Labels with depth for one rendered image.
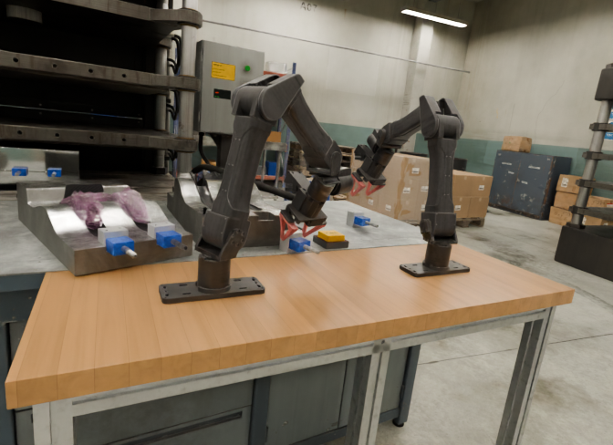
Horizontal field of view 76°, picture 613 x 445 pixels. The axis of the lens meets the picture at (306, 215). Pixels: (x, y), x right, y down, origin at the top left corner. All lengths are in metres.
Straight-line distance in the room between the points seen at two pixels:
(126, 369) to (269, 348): 0.21
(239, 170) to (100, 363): 0.38
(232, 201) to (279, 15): 7.64
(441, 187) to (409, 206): 3.98
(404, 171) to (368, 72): 4.36
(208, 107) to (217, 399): 1.23
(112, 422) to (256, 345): 0.65
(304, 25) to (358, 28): 1.18
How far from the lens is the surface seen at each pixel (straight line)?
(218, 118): 1.91
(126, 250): 0.87
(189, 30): 1.77
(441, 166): 1.08
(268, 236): 1.10
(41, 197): 1.25
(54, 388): 0.63
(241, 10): 8.13
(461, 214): 5.85
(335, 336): 0.72
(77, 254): 0.90
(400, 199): 4.96
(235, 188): 0.75
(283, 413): 1.42
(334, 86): 8.55
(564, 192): 7.78
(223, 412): 1.32
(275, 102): 0.77
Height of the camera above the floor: 1.13
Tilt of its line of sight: 12 degrees down
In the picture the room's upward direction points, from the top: 6 degrees clockwise
